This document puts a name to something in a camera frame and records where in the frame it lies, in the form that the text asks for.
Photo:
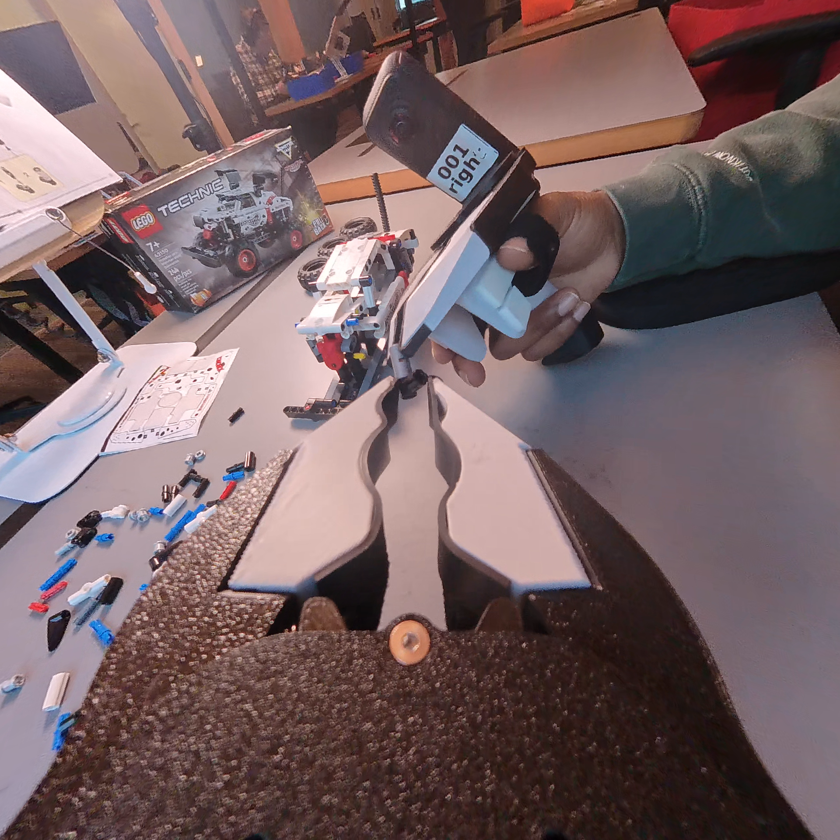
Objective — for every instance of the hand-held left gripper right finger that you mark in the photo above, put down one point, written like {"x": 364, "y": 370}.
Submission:
{"x": 512, "y": 518}

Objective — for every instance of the red chair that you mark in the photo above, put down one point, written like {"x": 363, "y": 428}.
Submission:
{"x": 754, "y": 13}

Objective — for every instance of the person's right hand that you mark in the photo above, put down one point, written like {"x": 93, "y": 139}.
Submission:
{"x": 584, "y": 243}

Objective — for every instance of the person's right forearm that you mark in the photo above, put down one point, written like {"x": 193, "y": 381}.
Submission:
{"x": 722, "y": 197}

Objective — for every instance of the white book stand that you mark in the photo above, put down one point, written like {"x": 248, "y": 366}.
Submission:
{"x": 79, "y": 407}

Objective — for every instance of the white sticker sheet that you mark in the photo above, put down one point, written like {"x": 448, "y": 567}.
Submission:
{"x": 164, "y": 407}

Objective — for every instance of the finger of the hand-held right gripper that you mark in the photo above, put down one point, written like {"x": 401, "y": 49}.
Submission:
{"x": 439, "y": 289}

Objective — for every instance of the black toy rubber tyre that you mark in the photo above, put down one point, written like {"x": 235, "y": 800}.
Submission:
{"x": 358, "y": 228}
{"x": 333, "y": 249}
{"x": 313, "y": 275}

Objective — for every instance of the black textured armrest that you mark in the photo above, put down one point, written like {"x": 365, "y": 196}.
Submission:
{"x": 722, "y": 292}

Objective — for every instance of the white toy brick truck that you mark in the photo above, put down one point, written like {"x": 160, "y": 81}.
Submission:
{"x": 348, "y": 262}

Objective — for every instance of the white table with wood edge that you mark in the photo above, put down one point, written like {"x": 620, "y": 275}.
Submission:
{"x": 577, "y": 85}

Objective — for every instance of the toy truck cardboard box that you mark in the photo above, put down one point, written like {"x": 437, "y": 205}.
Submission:
{"x": 216, "y": 216}

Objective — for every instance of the instruction booklet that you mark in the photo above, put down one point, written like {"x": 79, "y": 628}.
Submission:
{"x": 39, "y": 151}

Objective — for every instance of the orange plastic bin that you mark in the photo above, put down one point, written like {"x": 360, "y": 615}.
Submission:
{"x": 558, "y": 12}

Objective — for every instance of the scattered loose brick pieces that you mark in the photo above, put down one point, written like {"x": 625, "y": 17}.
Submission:
{"x": 58, "y": 630}

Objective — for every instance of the grey desk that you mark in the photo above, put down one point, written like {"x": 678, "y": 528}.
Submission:
{"x": 656, "y": 492}

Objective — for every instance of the grey tube brick piece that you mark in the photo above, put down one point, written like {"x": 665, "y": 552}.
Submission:
{"x": 401, "y": 364}

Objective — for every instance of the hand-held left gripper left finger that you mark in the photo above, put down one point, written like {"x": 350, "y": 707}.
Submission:
{"x": 315, "y": 518}

